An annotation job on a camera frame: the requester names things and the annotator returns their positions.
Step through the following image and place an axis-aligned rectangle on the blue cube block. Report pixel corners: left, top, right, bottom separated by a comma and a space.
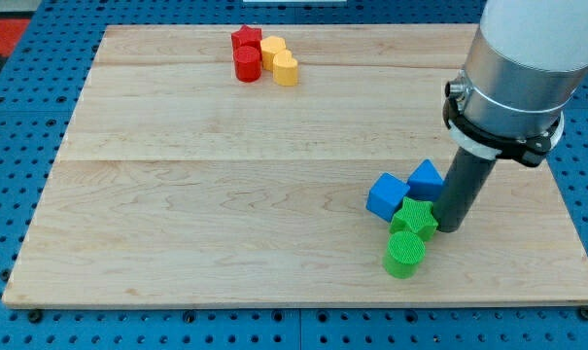
365, 173, 410, 222

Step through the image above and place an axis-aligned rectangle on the blue triangular block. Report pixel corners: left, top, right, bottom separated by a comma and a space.
407, 159, 444, 202

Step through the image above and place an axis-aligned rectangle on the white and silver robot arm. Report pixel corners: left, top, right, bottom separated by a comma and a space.
443, 0, 588, 167

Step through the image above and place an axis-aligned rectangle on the yellow heart block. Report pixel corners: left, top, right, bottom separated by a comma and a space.
272, 50, 298, 87

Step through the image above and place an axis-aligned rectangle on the light wooden board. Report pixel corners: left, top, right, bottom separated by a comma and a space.
3, 24, 588, 309

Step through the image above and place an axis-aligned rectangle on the red cylinder block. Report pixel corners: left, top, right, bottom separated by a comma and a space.
233, 46, 261, 83

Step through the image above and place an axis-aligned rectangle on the green star block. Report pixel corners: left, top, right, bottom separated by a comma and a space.
389, 196, 438, 242

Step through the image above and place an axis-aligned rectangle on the yellow hexagon block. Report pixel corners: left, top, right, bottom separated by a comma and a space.
259, 36, 287, 71

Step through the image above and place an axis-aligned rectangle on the green cylinder block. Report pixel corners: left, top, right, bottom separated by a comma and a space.
383, 231, 426, 279

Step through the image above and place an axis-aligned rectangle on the red star block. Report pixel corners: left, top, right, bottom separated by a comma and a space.
230, 24, 262, 51

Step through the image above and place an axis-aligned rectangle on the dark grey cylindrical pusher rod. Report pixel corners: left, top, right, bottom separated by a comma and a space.
432, 148, 497, 232

